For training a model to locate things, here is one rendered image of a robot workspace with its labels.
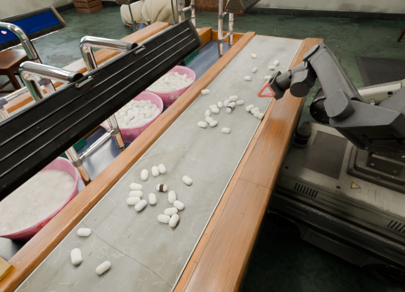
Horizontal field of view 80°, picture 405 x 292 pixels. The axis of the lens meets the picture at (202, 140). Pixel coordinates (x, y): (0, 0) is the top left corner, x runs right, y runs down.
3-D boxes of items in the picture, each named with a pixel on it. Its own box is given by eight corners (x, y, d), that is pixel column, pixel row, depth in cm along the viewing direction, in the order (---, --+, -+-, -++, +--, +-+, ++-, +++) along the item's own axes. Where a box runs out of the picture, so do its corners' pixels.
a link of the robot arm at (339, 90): (397, 139, 41) (355, 102, 39) (364, 157, 45) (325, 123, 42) (340, 58, 74) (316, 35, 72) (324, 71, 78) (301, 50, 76)
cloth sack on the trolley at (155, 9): (187, 20, 382) (185, -8, 357) (167, 35, 331) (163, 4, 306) (156, 17, 398) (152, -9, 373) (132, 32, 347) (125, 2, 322)
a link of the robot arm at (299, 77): (337, 59, 74) (318, 41, 72) (337, 80, 67) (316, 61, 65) (305, 83, 83) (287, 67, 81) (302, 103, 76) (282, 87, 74)
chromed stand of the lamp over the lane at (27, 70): (173, 176, 80) (147, 39, 51) (135, 226, 67) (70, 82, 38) (129, 159, 87) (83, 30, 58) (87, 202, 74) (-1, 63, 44)
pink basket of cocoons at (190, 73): (205, 87, 124) (205, 70, 118) (179, 115, 107) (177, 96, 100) (163, 78, 134) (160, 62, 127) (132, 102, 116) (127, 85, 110)
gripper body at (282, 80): (267, 85, 81) (287, 74, 76) (275, 72, 88) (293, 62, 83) (278, 100, 83) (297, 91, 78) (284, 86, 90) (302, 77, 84)
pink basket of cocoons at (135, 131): (172, 109, 110) (169, 91, 104) (158, 149, 90) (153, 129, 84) (116, 108, 113) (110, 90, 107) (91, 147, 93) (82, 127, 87)
